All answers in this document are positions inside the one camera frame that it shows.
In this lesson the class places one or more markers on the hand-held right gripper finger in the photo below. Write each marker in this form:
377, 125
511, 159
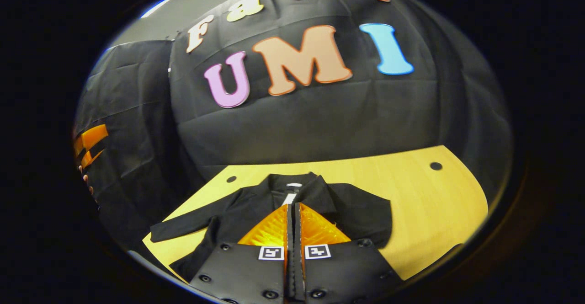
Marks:
298, 267
290, 267

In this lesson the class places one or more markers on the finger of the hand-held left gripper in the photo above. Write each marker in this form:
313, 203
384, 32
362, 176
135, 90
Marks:
93, 136

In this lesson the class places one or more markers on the black shirt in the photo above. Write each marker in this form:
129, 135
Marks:
356, 212

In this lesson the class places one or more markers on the black backdrop cloth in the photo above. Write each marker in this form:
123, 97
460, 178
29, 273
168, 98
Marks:
320, 121

